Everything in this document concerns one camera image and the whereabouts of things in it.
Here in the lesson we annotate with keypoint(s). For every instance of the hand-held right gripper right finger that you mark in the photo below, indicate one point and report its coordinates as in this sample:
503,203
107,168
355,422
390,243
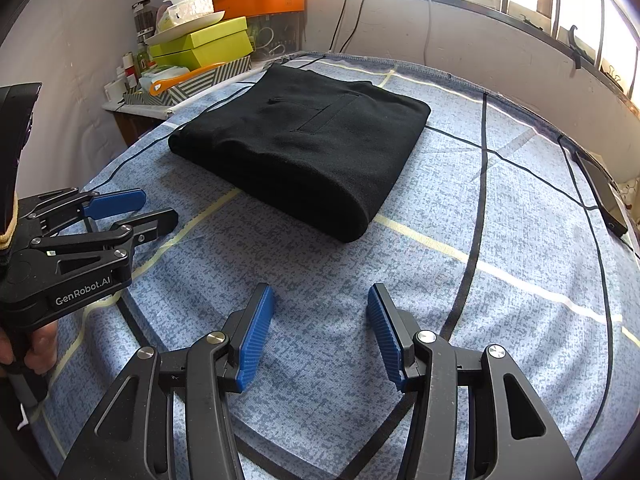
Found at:
385,340

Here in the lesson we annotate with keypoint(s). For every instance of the white plate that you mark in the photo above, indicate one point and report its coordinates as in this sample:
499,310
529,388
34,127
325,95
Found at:
200,22

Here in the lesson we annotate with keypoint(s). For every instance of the blue plaid blanket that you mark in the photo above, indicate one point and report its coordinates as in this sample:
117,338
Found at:
500,210

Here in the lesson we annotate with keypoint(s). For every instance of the lime green box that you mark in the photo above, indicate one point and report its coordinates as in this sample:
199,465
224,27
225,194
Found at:
210,45

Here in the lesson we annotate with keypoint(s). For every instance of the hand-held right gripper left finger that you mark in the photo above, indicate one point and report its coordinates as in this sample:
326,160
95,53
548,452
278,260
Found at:
257,340

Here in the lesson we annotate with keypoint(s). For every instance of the black pants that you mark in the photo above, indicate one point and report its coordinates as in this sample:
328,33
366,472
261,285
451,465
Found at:
300,160

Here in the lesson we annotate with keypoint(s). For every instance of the black window hook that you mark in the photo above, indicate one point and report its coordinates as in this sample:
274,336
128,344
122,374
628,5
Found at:
575,45

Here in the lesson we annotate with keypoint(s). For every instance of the black smartphone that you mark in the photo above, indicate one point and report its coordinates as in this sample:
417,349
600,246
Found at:
602,195

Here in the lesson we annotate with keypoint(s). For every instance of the orange box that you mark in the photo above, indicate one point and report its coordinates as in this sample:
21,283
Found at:
260,2

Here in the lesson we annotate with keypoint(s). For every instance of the small white box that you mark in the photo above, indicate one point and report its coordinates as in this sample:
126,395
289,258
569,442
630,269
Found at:
114,89

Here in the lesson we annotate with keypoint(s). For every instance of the dark glass jar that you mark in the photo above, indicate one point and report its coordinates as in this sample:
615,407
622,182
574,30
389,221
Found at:
145,20

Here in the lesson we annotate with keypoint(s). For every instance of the white wipes pack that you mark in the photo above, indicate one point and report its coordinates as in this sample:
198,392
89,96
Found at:
162,77

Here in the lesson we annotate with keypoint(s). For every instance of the white tissue box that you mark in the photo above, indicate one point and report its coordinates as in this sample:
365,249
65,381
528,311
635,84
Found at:
187,10

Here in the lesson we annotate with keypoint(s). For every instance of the black white striped box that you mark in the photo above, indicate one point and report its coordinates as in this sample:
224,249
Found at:
220,75

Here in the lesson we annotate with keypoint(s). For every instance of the wooden bedside table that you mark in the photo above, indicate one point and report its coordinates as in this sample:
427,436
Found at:
135,125

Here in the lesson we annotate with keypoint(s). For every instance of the orange plastic shoehorn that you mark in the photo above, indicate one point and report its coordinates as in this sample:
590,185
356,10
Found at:
190,77

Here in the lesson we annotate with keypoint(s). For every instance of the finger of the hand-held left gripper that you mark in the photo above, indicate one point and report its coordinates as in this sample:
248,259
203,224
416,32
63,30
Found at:
150,225
117,202

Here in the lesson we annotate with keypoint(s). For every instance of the person's left hand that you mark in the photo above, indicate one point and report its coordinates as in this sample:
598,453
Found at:
42,350

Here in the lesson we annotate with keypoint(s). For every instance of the green bottle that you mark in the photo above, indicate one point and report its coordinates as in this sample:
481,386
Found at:
143,57

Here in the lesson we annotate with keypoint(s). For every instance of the white plastic hanger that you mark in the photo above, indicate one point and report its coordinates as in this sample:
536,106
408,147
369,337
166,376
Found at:
267,40

